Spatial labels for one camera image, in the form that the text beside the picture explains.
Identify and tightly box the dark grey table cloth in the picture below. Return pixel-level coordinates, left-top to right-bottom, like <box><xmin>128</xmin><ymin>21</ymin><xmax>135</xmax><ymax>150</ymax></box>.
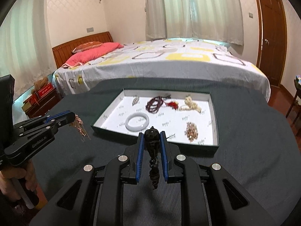
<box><xmin>33</xmin><ymin>78</ymin><xmax>300</xmax><ymax>225</ymax></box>

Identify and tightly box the wooden chair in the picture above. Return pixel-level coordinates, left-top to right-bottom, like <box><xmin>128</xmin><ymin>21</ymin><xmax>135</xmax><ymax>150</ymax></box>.
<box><xmin>286</xmin><ymin>75</ymin><xmax>301</xmax><ymax>125</ymax></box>

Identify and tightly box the silver rhinestone brooch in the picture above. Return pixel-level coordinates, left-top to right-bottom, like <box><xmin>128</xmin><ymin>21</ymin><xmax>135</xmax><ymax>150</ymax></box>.
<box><xmin>132</xmin><ymin>96</ymin><xmax>139</xmax><ymax>106</ymax></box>

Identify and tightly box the white window curtain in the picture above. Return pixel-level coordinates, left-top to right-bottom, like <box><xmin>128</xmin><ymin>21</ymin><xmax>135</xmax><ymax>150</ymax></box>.
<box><xmin>146</xmin><ymin>0</ymin><xmax>244</xmax><ymax>45</ymax></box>

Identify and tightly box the pink pillow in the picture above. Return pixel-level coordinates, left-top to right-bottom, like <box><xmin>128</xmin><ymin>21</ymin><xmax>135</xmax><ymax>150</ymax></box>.
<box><xmin>61</xmin><ymin>42</ymin><xmax>124</xmax><ymax>68</ymax></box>

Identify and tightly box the red tassel gold charm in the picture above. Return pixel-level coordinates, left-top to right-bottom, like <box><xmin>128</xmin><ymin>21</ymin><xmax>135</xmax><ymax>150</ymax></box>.
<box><xmin>164</xmin><ymin>101</ymin><xmax>179</xmax><ymax>110</ymax></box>

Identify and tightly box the white pearl necklace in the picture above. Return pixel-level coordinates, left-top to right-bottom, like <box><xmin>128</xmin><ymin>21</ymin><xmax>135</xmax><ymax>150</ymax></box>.
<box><xmin>179</xmin><ymin>95</ymin><xmax>203</xmax><ymax>113</ymax></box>

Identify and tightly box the left side sheer curtain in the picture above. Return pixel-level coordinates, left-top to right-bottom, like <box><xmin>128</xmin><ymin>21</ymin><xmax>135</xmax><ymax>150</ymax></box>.
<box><xmin>1</xmin><ymin>0</ymin><xmax>56</xmax><ymax>98</ymax></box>

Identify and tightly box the white jade bangle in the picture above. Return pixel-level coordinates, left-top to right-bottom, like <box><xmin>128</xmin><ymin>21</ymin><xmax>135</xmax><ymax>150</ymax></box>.
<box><xmin>125</xmin><ymin>112</ymin><xmax>150</xmax><ymax>132</ymax></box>

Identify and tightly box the brown teddy bear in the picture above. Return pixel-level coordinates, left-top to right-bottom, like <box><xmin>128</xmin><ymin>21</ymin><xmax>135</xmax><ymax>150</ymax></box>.
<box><xmin>31</xmin><ymin>77</ymin><xmax>49</xmax><ymax>94</ymax></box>

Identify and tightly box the person's left hand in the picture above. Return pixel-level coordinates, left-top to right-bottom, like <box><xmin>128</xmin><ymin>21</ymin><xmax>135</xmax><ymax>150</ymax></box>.
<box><xmin>1</xmin><ymin>160</ymin><xmax>37</xmax><ymax>202</ymax></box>

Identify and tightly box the orange patterned pillow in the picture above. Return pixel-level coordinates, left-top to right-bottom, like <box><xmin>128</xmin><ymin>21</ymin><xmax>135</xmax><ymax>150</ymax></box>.
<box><xmin>72</xmin><ymin>41</ymin><xmax>103</xmax><ymax>54</ymax></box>

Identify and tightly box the red gift box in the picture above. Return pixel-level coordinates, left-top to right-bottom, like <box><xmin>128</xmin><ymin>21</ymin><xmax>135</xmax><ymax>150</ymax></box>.
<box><xmin>36</xmin><ymin>83</ymin><xmax>53</xmax><ymax>99</ymax></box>

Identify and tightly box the wooden nightstand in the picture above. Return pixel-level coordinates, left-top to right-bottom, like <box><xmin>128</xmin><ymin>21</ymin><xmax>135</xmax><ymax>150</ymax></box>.
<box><xmin>22</xmin><ymin>88</ymin><xmax>61</xmax><ymax>118</ymax></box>

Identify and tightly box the wall outlet above headboard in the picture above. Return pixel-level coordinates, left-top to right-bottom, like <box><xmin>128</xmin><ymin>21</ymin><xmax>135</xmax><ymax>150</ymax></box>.
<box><xmin>86</xmin><ymin>27</ymin><xmax>94</xmax><ymax>33</ymax></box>

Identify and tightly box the black cord pendant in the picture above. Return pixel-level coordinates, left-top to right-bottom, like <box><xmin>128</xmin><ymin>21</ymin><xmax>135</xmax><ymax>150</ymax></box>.
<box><xmin>143</xmin><ymin>126</ymin><xmax>176</xmax><ymax>190</ymax></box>

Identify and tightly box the pink gold chain bracelet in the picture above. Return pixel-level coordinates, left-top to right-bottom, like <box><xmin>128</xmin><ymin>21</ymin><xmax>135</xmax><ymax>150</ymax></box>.
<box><xmin>69</xmin><ymin>114</ymin><xmax>91</xmax><ymax>141</ymax></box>

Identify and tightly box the copper bead bracelet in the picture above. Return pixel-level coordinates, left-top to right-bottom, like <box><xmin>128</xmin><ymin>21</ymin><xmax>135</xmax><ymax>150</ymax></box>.
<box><xmin>185</xmin><ymin>121</ymin><xmax>198</xmax><ymax>142</ymax></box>

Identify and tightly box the bed with patterned sheet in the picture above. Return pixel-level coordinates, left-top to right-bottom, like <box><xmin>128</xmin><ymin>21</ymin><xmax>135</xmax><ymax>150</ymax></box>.
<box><xmin>52</xmin><ymin>38</ymin><xmax>271</xmax><ymax>100</ymax></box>

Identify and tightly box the brown wooden door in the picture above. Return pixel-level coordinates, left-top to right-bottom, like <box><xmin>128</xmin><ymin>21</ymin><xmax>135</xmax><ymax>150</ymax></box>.
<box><xmin>256</xmin><ymin>0</ymin><xmax>287</xmax><ymax>87</ymax></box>

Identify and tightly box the wooden headboard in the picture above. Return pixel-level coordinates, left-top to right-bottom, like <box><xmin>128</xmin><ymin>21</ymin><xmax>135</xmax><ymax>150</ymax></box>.
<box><xmin>52</xmin><ymin>31</ymin><xmax>113</xmax><ymax>68</ymax></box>

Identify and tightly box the dark red bead bracelet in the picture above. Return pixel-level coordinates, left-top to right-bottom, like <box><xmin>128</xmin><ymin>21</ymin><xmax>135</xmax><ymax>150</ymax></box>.
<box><xmin>145</xmin><ymin>93</ymin><xmax>172</xmax><ymax>115</ymax></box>

